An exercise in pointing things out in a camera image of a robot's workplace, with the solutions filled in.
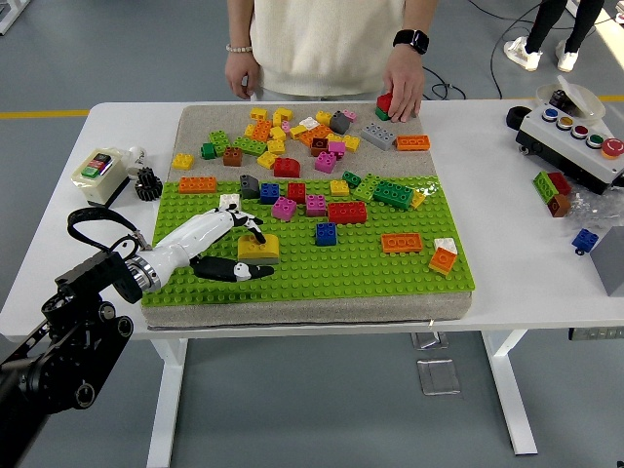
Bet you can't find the person's left hand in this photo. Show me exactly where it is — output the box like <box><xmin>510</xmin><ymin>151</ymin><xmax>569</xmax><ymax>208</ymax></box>
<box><xmin>383</xmin><ymin>46</ymin><xmax>425</xmax><ymax>123</ymax></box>

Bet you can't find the person's right hand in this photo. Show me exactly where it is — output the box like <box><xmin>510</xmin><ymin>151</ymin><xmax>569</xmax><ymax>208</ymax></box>
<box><xmin>224</xmin><ymin>51</ymin><xmax>261</xmax><ymax>101</ymax></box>

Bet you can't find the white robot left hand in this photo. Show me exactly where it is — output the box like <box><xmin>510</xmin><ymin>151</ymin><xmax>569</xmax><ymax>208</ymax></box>
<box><xmin>139</xmin><ymin>204</ymin><xmax>276</xmax><ymax>290</ymax></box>

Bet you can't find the dark grey sloped brick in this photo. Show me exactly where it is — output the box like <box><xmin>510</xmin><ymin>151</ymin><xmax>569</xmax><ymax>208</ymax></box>
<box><xmin>239</xmin><ymin>174</ymin><xmax>262</xmax><ymax>201</ymax></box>
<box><xmin>329</xmin><ymin>110</ymin><xmax>352</xmax><ymax>136</ymax></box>

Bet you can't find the yellow arched brick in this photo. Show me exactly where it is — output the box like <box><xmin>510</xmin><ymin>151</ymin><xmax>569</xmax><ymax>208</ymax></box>
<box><xmin>237</xmin><ymin>233</ymin><xmax>282</xmax><ymax>259</ymax></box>

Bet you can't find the pink four-stud brick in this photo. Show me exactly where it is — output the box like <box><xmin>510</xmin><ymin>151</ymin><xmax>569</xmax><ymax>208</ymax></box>
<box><xmin>304</xmin><ymin>193</ymin><xmax>329</xmax><ymax>217</ymax></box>
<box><xmin>270</xmin><ymin>195</ymin><xmax>298</xmax><ymax>221</ymax></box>
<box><xmin>314</xmin><ymin>151</ymin><xmax>339</xmax><ymax>175</ymax></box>

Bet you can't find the light green eight-stud brick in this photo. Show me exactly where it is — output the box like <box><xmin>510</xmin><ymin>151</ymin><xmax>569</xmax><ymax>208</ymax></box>
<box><xmin>232</xmin><ymin>136</ymin><xmax>269</xmax><ymax>157</ymax></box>
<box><xmin>351</xmin><ymin>174</ymin><xmax>381</xmax><ymax>204</ymax></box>

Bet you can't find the orange toy brick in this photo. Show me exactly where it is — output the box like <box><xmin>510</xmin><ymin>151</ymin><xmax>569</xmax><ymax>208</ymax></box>
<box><xmin>297</xmin><ymin>124</ymin><xmax>333</xmax><ymax>149</ymax></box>

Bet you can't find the red arched brick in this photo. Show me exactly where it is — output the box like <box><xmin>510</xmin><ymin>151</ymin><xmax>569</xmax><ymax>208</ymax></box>
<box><xmin>273</xmin><ymin>156</ymin><xmax>302</xmax><ymax>178</ymax></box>

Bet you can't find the green studded baseplate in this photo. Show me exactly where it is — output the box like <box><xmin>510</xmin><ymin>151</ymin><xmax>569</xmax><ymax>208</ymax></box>
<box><xmin>138</xmin><ymin>175</ymin><xmax>477</xmax><ymax>306</ymax></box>

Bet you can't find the red toy brick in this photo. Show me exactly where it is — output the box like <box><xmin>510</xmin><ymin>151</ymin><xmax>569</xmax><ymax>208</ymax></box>
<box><xmin>546</xmin><ymin>171</ymin><xmax>573</xmax><ymax>196</ymax></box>

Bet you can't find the orange and yellow brick stack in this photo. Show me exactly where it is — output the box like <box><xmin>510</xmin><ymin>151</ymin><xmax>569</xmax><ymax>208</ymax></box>
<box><xmin>428</xmin><ymin>247</ymin><xmax>458</xmax><ymax>279</ymax></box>

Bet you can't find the black wristwatch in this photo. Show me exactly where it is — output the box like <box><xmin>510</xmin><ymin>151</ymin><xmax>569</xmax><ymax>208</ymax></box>
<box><xmin>392</xmin><ymin>28</ymin><xmax>432</xmax><ymax>56</ymax></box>

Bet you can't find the black gear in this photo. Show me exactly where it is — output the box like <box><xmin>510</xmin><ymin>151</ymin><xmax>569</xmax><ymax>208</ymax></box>
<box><xmin>133</xmin><ymin>166</ymin><xmax>164</xmax><ymax>202</ymax></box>

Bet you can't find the person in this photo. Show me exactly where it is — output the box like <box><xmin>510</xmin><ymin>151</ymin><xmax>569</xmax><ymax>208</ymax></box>
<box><xmin>503</xmin><ymin>0</ymin><xmax>605</xmax><ymax>73</ymax></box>
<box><xmin>248</xmin><ymin>0</ymin><xmax>407</xmax><ymax>101</ymax></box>

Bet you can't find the black tape roll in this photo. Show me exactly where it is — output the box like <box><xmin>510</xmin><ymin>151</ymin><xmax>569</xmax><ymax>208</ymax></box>
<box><xmin>505</xmin><ymin>105</ymin><xmax>533</xmax><ymax>132</ymax></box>

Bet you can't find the grey-brown foam mat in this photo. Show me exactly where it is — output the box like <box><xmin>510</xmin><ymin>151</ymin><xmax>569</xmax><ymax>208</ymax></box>
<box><xmin>138</xmin><ymin>101</ymin><xmax>477</xmax><ymax>332</ymax></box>

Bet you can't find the white table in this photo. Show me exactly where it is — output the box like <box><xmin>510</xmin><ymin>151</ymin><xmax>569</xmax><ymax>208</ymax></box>
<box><xmin>0</xmin><ymin>99</ymin><xmax>624</xmax><ymax>468</ymax></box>

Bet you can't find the clear plastic container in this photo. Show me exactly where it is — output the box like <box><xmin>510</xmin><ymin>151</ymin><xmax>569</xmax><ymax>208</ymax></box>
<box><xmin>534</xmin><ymin>74</ymin><xmax>606</xmax><ymax>122</ymax></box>

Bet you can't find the white push-button control box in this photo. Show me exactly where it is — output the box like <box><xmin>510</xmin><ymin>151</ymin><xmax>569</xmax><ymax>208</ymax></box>
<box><xmin>515</xmin><ymin>103</ymin><xmax>624</xmax><ymax>195</ymax></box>

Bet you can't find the crumpled clear plastic bag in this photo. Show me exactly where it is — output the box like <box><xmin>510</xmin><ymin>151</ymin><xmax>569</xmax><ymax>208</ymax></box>
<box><xmin>560</xmin><ymin>187</ymin><xmax>624</xmax><ymax>233</ymax></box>

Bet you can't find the table control panel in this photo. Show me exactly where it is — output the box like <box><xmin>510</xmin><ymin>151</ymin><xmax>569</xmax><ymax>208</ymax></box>
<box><xmin>566</xmin><ymin>326</ymin><xmax>624</xmax><ymax>342</ymax></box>

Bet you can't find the black floor cable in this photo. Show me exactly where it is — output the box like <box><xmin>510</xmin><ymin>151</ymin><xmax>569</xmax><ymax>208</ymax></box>
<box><xmin>487</xmin><ymin>0</ymin><xmax>545</xmax><ymax>100</ymax></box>
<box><xmin>421</xmin><ymin>65</ymin><xmax>458</xmax><ymax>102</ymax></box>

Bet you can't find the cream switch box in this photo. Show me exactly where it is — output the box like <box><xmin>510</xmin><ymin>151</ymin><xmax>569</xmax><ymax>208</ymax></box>
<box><xmin>70</xmin><ymin>146</ymin><xmax>132</xmax><ymax>208</ymax></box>

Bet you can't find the blue brick with ring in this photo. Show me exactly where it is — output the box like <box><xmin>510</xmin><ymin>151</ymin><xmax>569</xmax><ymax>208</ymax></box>
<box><xmin>570</xmin><ymin>227</ymin><xmax>601</xmax><ymax>255</ymax></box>

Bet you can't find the white furniture frame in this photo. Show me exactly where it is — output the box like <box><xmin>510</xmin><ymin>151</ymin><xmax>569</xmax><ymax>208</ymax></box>
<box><xmin>0</xmin><ymin>0</ymin><xmax>24</xmax><ymax>36</ymax></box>

